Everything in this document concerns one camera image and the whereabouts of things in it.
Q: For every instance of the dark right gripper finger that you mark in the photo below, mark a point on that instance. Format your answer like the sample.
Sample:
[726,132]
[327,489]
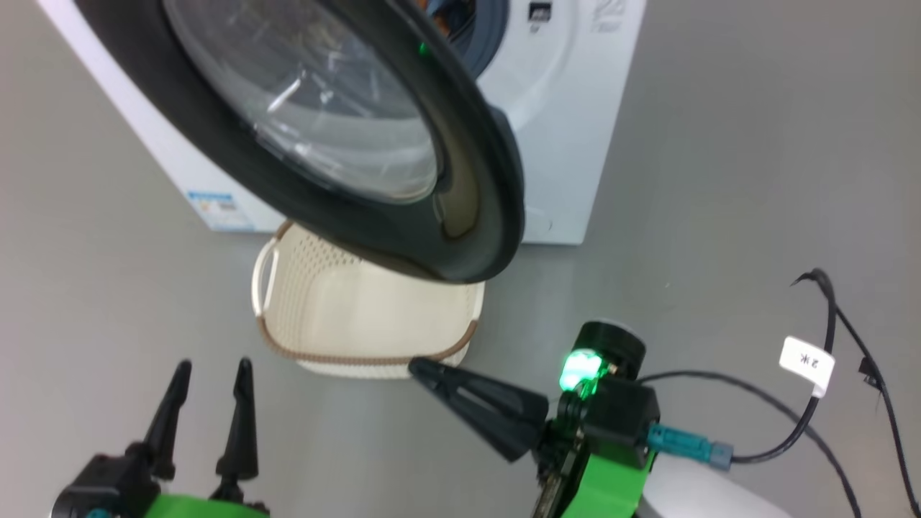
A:
[496,414]

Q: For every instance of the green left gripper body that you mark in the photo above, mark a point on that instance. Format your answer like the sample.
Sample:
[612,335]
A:
[209,507]

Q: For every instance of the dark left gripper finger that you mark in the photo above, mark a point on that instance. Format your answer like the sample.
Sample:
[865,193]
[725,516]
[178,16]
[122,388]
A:
[241,439]
[169,432]

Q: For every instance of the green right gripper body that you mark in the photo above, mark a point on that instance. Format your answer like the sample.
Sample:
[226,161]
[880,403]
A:
[604,489]

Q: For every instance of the washing machine glass door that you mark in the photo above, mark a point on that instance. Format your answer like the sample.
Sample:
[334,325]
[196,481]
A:
[216,158]

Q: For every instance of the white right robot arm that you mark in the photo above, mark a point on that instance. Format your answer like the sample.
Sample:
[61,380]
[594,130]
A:
[705,496]

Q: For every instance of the white front-load washing machine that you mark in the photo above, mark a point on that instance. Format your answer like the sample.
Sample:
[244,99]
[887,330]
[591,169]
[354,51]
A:
[568,129]

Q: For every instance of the cream perforated laundry basket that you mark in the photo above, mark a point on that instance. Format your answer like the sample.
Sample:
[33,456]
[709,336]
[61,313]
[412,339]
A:
[345,316]

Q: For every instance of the round white filter cover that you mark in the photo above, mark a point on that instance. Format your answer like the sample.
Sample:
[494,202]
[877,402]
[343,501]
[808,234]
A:
[538,221]

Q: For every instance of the blue energy label sticker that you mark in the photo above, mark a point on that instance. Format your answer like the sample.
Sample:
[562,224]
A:
[212,210]

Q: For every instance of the small printed text label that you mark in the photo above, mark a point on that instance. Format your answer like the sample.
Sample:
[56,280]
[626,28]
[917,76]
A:
[609,16]

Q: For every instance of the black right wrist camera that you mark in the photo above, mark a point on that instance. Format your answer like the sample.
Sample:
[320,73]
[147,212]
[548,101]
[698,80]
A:
[622,417]

